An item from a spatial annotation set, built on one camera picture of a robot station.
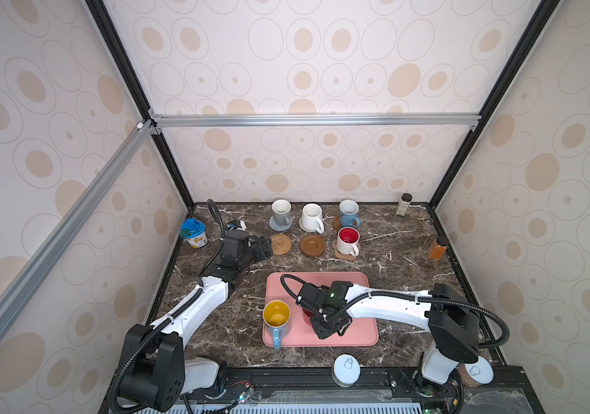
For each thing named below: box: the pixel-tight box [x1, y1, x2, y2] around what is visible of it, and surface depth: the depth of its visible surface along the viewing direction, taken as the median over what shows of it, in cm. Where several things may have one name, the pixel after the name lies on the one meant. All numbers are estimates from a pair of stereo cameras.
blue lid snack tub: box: [180, 217, 208, 250], surface depth 100 cm
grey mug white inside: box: [270, 199, 292, 227], surface depth 108 cm
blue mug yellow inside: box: [262, 299, 291, 351], surface depth 80 cm
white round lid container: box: [331, 353, 362, 389], surface depth 73 cm
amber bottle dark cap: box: [428, 235, 449, 261], surface depth 99 cm
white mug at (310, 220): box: [298, 202, 326, 235], surface depth 108 cm
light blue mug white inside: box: [338, 199, 362, 228], surface depth 107 cm
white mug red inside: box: [336, 225, 361, 258], surface depth 102 cm
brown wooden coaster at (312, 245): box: [299, 234, 327, 257], surface depth 108 cm
